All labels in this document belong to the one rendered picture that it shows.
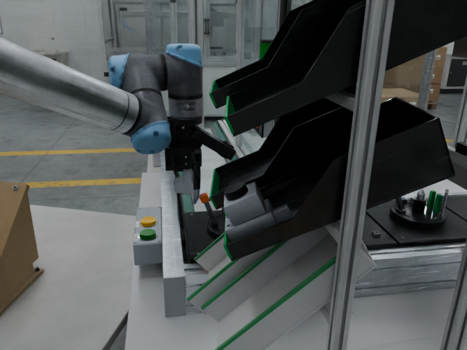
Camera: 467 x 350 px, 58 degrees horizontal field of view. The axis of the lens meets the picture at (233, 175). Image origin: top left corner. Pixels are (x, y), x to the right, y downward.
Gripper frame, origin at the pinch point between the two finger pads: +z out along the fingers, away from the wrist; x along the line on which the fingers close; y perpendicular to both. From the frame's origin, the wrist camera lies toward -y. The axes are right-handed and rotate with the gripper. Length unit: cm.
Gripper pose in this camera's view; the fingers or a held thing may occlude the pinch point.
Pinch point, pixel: (197, 198)
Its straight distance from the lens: 101.0
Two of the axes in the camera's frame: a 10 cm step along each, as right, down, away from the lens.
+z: -0.1, 9.4, 3.5
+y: -9.9, 0.5, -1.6
